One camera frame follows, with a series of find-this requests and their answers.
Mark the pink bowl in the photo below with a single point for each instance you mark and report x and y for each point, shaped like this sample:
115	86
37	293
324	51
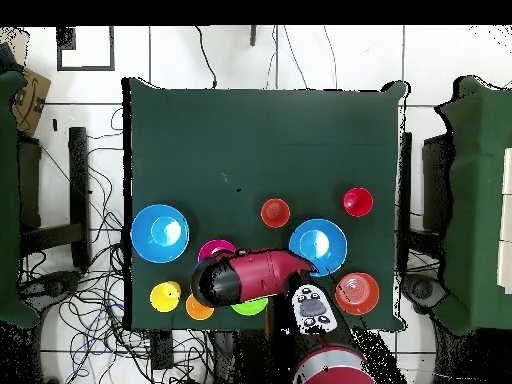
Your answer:
210	250

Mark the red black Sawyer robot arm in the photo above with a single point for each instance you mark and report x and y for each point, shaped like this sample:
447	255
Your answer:
256	276

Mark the large blue bowl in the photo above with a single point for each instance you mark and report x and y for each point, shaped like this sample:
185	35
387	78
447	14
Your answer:
320	240
144	240

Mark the dark green tablecloth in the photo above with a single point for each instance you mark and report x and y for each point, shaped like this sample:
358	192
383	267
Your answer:
260	140

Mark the green bowl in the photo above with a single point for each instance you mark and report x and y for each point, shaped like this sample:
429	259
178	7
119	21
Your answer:
252	307

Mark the red cup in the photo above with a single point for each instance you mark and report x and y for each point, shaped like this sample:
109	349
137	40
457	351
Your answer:
357	202

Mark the light orange cup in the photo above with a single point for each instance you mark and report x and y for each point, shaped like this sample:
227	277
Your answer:
198	312

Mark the yellow cup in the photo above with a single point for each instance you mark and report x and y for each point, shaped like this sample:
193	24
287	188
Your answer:
164	296

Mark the orange bowl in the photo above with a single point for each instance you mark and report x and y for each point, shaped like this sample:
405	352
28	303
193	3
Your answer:
360	294

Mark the black power strip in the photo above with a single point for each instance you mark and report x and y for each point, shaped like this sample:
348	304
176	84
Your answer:
162	350

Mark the short dark bar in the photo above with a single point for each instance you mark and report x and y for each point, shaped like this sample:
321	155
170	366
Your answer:
252	36

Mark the black metal stand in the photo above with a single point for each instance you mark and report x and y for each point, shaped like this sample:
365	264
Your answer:
436	184
78	180

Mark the green cloth side table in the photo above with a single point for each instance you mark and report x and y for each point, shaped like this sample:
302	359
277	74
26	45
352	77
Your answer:
8	200
476	200

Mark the cardboard box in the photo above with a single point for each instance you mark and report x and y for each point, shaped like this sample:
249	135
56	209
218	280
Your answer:
32	100

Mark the white box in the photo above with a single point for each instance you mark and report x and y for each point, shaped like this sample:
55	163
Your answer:
507	224

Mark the grey pedestal foot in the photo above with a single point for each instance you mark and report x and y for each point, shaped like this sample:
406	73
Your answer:
424	290
52	284

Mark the black square floor frame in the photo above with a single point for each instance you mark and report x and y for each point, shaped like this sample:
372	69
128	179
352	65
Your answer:
86	68

